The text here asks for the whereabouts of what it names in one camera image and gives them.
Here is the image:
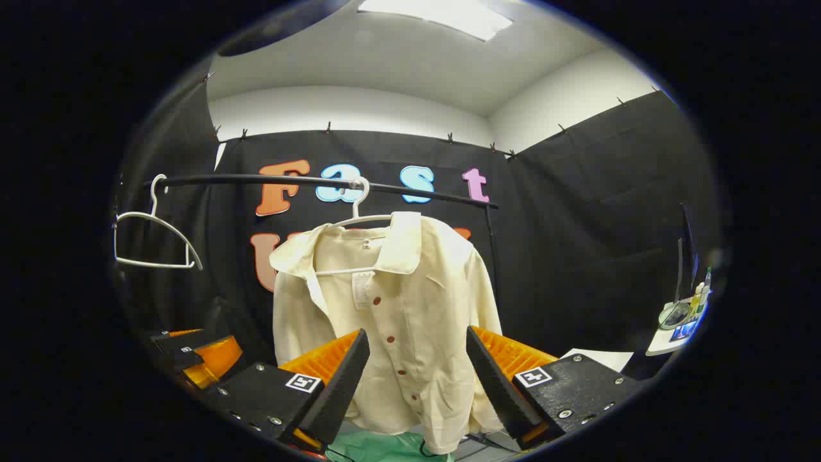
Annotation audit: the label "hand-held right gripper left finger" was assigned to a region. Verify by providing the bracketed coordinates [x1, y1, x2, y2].
[212, 329, 371, 454]

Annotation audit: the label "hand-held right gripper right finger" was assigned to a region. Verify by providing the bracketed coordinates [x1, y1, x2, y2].
[466, 325, 643, 449]

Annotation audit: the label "green laundry hamper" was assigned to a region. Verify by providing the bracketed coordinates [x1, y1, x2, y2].
[326, 429, 455, 462]

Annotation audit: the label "cream button shirt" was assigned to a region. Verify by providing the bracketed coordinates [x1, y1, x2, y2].
[269, 210, 504, 455]

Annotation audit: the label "white hanger with shirt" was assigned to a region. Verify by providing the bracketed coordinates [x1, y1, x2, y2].
[314, 176, 393, 277]

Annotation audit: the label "empty white hanger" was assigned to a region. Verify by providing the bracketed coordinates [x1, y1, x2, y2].
[113, 174, 204, 271]

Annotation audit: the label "black clothes rack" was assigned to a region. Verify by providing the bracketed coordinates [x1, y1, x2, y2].
[144, 173, 502, 302]

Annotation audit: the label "white side table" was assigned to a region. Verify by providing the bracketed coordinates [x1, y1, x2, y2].
[645, 295, 709, 357]

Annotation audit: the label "black backdrop cloth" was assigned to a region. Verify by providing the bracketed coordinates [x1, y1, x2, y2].
[112, 64, 729, 386]

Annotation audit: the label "glass bowl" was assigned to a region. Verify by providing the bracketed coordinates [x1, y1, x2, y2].
[659, 302, 692, 330]

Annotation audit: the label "small bottles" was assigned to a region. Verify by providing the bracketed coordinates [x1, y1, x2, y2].
[690, 266, 713, 315]

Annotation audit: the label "dark monitor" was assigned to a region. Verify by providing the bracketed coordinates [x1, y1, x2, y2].
[677, 202, 700, 302]

